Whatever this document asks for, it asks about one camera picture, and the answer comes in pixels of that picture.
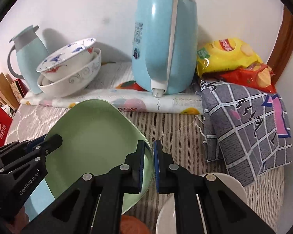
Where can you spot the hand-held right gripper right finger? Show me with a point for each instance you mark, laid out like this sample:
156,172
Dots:
157,165

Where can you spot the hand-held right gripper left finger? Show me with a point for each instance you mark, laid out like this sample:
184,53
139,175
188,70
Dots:
141,162

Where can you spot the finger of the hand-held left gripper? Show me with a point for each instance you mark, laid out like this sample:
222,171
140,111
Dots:
52,142
35,141

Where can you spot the green plate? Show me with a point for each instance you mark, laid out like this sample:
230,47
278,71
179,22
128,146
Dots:
92,139

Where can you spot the brown bowl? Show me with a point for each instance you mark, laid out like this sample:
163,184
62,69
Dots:
134,225

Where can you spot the plain white bowl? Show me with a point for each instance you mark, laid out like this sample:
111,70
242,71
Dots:
224,182

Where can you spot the person's left hand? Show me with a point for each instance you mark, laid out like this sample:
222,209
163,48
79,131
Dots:
22,217

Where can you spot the light blue dish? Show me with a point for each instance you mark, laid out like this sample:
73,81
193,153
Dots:
37,202

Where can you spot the striped quilted blanket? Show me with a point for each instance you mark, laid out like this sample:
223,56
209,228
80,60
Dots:
180,141

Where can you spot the patterned gift box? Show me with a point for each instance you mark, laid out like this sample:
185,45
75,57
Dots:
18,90

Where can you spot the wooden box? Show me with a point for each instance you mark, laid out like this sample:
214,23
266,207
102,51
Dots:
3,90

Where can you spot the white bowl with grey swirls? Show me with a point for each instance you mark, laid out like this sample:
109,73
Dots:
73,82

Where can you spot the fruit printed table mat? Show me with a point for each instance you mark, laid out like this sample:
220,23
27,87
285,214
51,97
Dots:
107,97

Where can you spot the blue and red patterned bowl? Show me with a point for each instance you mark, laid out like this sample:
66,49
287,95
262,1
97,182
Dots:
63,63

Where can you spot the light blue thermos jug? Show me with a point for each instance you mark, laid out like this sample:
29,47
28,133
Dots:
30,61

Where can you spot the grey checked cloth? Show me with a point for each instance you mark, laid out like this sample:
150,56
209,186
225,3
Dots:
244,131

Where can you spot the light blue electric kettle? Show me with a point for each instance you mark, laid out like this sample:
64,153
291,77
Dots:
158,41

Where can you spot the yellow chip bag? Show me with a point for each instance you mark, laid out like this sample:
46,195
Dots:
224,56

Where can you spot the red chip bag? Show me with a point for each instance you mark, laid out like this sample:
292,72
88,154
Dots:
251,78

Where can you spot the wooden door frame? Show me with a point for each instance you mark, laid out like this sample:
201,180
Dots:
284,43

